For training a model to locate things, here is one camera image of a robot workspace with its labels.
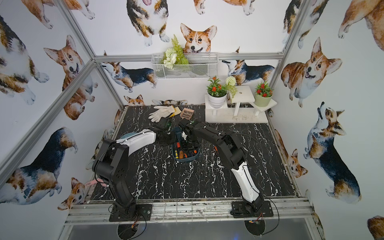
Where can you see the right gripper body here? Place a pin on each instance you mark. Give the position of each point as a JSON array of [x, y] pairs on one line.
[[191, 144]]

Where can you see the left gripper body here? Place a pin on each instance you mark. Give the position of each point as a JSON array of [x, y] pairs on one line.
[[167, 129]]

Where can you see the teal storage tray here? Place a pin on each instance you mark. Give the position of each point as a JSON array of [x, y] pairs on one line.
[[177, 152]]

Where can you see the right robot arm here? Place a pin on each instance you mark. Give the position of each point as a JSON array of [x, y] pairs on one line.
[[233, 156]]

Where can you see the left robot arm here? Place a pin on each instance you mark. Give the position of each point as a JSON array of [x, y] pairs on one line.
[[113, 159]]

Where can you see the brown litter scoop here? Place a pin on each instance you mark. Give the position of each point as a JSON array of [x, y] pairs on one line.
[[187, 114]]

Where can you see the white work glove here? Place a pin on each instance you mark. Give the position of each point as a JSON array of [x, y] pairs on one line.
[[161, 112]]

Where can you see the yellow sponge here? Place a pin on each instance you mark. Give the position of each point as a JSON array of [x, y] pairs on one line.
[[176, 112]]

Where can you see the blue dustpan scoop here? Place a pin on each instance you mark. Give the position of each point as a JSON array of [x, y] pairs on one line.
[[128, 135]]

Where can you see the white pot red flowers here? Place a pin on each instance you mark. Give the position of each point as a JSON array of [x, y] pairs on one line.
[[217, 92]]

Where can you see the white stepped plant stand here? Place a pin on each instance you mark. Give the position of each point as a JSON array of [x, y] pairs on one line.
[[244, 111]]

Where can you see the green fern white flowers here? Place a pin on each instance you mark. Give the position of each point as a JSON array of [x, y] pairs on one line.
[[174, 56]]

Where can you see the green pot red flowers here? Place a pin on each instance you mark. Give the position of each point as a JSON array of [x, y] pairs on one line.
[[263, 95]]

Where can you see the pink brush scoop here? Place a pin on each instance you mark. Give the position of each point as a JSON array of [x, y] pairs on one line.
[[96, 181]]

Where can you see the white wire wall basket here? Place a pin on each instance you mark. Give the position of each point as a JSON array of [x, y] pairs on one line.
[[200, 66]]

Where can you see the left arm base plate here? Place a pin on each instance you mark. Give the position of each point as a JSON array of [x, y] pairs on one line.
[[136, 212]]

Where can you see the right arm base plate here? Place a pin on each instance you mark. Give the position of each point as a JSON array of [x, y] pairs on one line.
[[246, 210]]

